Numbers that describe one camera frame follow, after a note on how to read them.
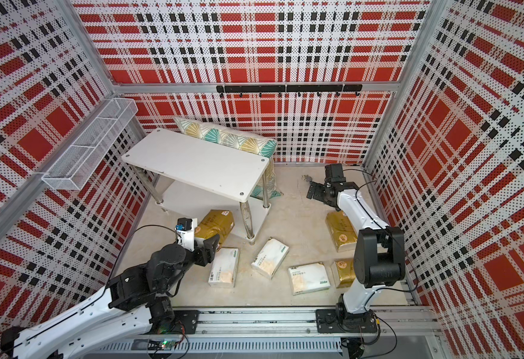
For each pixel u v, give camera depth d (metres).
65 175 0.67
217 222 0.70
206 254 0.61
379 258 0.46
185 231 0.58
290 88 0.89
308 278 0.79
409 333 0.72
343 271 0.78
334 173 0.72
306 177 1.15
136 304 0.47
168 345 0.69
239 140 0.80
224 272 0.79
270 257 0.82
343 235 0.86
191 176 0.72
